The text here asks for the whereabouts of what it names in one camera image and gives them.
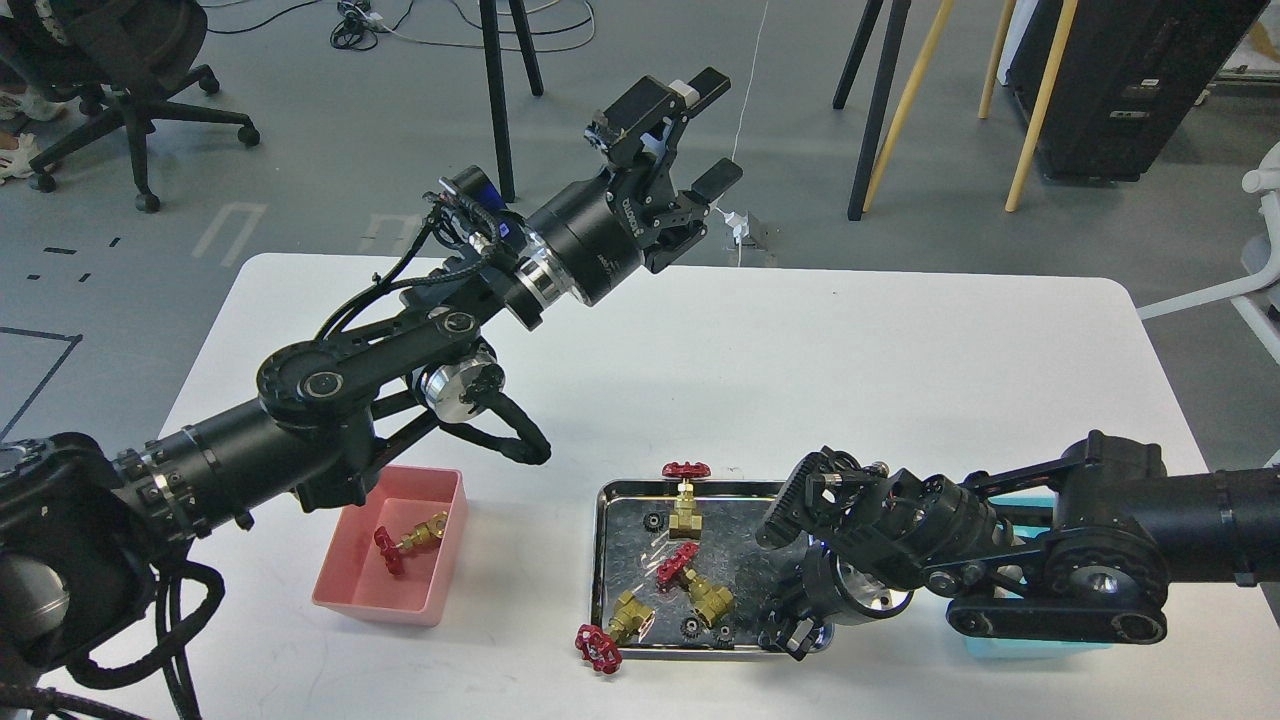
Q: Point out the brass valve red handwheel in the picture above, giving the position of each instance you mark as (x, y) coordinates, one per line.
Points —
(393, 551)

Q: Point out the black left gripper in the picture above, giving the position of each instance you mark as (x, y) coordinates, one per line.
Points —
(596, 232)

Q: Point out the black tripod stand right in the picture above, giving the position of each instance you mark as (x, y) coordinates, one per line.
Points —
(886, 68)

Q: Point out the black tripod stand left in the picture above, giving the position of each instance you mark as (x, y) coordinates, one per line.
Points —
(497, 87)

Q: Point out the pink plastic box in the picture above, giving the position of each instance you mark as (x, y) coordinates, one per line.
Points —
(354, 580)

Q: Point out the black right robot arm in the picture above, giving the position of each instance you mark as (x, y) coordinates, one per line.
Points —
(1080, 549)

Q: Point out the brass valve centre of tray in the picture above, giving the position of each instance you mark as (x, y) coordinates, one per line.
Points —
(711, 602)

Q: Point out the brass valve bottom left edge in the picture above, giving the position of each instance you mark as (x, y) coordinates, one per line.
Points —
(600, 645)

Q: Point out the black office chair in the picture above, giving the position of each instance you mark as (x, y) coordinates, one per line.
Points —
(125, 60)

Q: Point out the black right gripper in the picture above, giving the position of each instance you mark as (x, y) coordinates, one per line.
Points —
(822, 591)

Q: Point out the blue plastic box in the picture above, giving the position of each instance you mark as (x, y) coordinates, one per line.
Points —
(1025, 649)

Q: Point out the white stand frame right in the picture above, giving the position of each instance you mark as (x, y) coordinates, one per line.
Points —
(1223, 341)

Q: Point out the black tripod stand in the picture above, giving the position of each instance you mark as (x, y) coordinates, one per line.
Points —
(497, 87)
(886, 68)

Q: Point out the small black gear bottom left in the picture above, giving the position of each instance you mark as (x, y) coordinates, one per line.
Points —
(691, 627)

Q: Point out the brass valve of tray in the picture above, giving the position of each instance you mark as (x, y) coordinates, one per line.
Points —
(711, 602)
(685, 522)

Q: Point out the white charger with cable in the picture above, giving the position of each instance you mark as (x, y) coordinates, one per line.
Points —
(739, 222)

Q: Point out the brass valve top of tray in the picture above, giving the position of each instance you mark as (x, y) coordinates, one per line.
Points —
(685, 522)

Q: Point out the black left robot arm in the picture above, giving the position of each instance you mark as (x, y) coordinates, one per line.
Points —
(96, 575)

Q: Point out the wooden easel legs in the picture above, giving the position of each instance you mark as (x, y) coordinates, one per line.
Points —
(1035, 123)

